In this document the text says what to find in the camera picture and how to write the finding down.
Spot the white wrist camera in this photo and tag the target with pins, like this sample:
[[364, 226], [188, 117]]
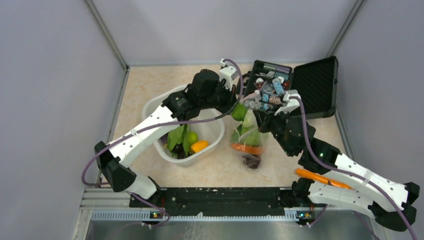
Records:
[[289, 102], [228, 72]]

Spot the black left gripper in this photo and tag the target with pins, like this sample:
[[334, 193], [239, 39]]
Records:
[[231, 97]]

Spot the white plastic basket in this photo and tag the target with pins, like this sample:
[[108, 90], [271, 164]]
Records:
[[212, 132]]

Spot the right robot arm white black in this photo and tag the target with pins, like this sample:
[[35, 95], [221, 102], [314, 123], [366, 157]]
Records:
[[388, 202]]

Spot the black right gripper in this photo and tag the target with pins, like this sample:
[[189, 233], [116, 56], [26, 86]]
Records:
[[265, 116]]

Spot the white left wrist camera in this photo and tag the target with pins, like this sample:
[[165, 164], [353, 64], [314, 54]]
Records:
[[228, 72]]

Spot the clear zip top bag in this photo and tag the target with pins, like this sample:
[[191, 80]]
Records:
[[252, 104]]

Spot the green cabbage toy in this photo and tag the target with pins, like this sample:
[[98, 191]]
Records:
[[248, 136]]

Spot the small orange fruit toy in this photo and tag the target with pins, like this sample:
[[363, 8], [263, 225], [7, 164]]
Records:
[[199, 146]]

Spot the orange carrot toy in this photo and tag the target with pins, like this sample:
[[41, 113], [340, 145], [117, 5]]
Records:
[[252, 150]]

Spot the green leafy vegetable toy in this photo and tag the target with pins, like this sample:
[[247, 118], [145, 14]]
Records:
[[179, 136]]

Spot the green pear toy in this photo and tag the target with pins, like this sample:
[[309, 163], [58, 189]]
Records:
[[239, 112]]

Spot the orange object behind right arm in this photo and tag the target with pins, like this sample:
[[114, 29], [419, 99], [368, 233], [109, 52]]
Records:
[[322, 179]]

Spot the dark purple round fruit toy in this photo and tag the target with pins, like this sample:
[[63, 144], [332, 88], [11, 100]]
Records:
[[251, 161]]

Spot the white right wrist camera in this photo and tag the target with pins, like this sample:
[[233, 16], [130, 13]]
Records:
[[289, 102]]

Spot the white radish toy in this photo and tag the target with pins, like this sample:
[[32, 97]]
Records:
[[249, 120]]

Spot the small green lime toy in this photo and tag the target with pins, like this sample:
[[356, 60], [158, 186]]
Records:
[[192, 138]]

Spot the black poker chip case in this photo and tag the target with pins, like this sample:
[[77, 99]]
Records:
[[316, 82]]

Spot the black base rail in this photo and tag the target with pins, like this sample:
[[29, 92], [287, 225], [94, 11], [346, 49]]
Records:
[[228, 201]]

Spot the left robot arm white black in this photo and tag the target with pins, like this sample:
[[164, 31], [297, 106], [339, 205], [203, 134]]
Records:
[[115, 158]]

